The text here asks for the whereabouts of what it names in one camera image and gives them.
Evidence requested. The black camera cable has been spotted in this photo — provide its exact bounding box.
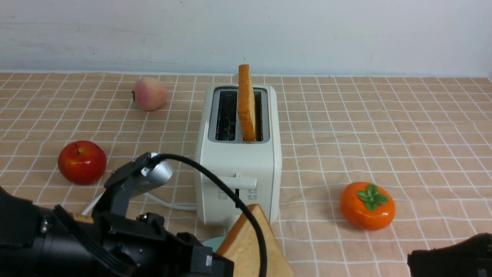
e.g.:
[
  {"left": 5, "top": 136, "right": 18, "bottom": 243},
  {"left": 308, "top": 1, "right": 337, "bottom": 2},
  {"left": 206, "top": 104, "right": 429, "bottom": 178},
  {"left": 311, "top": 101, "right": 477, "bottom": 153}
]
[{"left": 152, "top": 154, "right": 268, "bottom": 277}]

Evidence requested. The toast slice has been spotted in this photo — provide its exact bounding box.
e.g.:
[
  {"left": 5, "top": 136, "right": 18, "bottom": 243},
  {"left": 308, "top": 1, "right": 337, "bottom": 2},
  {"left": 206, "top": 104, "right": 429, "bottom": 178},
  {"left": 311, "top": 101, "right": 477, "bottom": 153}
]
[
  {"left": 237, "top": 64, "right": 257, "bottom": 142},
  {"left": 216, "top": 204, "right": 295, "bottom": 277}
]

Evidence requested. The orange persimmon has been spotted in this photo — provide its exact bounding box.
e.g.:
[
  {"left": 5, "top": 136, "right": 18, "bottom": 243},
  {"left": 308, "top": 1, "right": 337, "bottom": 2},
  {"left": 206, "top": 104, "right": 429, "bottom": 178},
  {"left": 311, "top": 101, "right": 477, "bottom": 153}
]
[{"left": 340, "top": 181, "right": 396, "bottom": 231}]

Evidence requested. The white power cable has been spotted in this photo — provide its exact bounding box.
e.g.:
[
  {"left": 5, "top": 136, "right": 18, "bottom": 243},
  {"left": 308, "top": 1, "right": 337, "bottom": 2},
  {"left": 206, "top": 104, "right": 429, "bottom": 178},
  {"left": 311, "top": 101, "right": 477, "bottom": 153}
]
[{"left": 81, "top": 192, "right": 197, "bottom": 216}]

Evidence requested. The orange checkered tablecloth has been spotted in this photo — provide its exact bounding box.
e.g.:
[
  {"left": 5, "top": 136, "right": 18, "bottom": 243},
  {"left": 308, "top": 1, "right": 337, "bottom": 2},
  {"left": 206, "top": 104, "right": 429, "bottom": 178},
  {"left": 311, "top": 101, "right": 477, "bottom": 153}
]
[{"left": 0, "top": 73, "right": 492, "bottom": 277}]

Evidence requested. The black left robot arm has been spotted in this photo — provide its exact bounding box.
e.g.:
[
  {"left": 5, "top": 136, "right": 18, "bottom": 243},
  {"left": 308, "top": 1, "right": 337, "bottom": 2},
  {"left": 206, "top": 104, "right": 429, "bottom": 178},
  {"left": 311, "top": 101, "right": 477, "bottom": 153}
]
[{"left": 0, "top": 190, "right": 235, "bottom": 277}]

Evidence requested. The white two-slot toaster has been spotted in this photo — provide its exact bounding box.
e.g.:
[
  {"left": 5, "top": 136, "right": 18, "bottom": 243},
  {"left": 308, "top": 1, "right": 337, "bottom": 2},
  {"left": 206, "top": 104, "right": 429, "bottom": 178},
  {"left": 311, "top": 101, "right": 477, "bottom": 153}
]
[{"left": 195, "top": 84, "right": 282, "bottom": 222}]

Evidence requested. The pink peach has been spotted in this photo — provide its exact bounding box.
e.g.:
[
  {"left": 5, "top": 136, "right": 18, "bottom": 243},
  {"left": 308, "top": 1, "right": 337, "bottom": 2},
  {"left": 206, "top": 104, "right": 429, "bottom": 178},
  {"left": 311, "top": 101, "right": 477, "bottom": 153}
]
[{"left": 132, "top": 77, "right": 169, "bottom": 112}]

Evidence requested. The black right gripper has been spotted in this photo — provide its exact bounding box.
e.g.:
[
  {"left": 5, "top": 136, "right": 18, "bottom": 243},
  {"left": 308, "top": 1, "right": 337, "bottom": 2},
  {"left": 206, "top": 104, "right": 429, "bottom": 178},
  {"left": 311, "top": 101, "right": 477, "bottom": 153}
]
[{"left": 407, "top": 233, "right": 492, "bottom": 277}]

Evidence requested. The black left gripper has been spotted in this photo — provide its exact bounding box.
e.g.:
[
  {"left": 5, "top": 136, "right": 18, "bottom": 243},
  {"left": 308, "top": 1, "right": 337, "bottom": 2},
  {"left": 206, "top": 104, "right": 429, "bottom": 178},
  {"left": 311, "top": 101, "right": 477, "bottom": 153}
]
[{"left": 92, "top": 212, "right": 234, "bottom": 277}]

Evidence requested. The light green plate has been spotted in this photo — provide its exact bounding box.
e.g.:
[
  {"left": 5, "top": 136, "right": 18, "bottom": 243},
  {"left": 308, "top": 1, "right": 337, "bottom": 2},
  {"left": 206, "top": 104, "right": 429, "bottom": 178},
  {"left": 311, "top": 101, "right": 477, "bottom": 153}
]
[{"left": 202, "top": 235, "right": 226, "bottom": 252}]

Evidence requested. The red apple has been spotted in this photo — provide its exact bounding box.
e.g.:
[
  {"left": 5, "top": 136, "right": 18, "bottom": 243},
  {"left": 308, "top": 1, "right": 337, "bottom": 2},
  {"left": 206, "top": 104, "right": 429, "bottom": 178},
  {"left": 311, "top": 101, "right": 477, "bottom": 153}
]
[{"left": 58, "top": 140, "right": 107, "bottom": 185}]

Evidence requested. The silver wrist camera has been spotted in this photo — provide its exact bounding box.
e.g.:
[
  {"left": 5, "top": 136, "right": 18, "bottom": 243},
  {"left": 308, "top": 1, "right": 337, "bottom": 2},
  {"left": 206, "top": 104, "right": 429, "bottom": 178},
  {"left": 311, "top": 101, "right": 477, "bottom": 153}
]
[{"left": 92, "top": 152, "right": 174, "bottom": 216}]

